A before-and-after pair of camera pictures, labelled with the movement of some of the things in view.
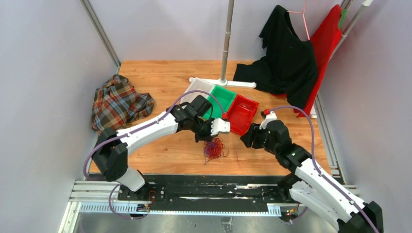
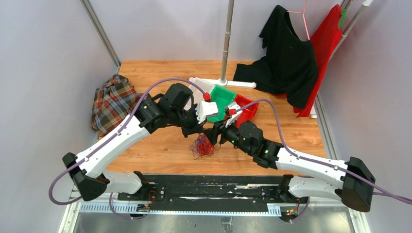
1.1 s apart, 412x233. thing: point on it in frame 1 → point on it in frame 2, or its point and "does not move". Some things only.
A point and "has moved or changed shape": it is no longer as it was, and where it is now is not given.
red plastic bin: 240,114 does not move
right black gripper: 251,136 → 219,128
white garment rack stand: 223,82 does not move
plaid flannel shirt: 116,103 does not move
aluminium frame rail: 90,10 does not move
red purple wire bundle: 214,149 has moved or changed shape
